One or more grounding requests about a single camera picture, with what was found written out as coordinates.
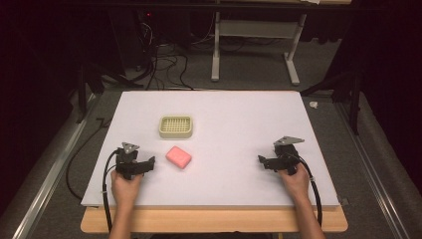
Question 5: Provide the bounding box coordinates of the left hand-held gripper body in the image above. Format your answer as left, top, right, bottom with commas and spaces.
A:
113, 141, 147, 181

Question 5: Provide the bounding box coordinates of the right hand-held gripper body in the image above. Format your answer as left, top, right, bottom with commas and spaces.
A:
268, 135, 303, 176

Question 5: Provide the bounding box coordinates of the person's left hand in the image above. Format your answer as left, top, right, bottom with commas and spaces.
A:
109, 168, 144, 207

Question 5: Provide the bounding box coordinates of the person's right hand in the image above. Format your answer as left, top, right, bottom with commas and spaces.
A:
277, 163, 312, 201

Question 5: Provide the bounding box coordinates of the pink soap bar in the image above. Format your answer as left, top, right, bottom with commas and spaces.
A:
165, 145, 193, 170

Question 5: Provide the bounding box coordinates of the cream soap dish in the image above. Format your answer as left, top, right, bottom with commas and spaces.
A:
158, 115, 194, 140

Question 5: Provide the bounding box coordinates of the white foam board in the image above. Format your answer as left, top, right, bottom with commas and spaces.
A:
81, 90, 340, 211

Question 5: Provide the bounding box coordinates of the wooden table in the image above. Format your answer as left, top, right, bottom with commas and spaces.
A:
80, 89, 349, 234

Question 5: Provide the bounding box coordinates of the black metal stand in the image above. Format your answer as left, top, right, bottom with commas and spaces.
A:
300, 65, 363, 136
75, 59, 145, 124

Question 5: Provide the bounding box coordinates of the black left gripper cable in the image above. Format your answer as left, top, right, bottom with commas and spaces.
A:
102, 148, 121, 233

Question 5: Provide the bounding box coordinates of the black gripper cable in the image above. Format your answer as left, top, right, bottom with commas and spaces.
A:
102, 148, 121, 233
292, 153, 323, 227

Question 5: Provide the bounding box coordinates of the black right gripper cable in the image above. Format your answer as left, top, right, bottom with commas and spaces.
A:
292, 153, 323, 227

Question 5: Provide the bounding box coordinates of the thin black floor cable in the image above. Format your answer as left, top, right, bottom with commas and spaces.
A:
65, 117, 113, 202

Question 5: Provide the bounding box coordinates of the aluminium floor rail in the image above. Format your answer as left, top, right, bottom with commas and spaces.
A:
333, 101, 413, 239
11, 93, 98, 239

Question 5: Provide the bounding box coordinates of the bundle of black floor cables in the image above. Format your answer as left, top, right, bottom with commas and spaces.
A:
130, 13, 220, 92

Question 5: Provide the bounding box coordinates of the white metal desk frame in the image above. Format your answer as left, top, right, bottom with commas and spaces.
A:
210, 11, 309, 87

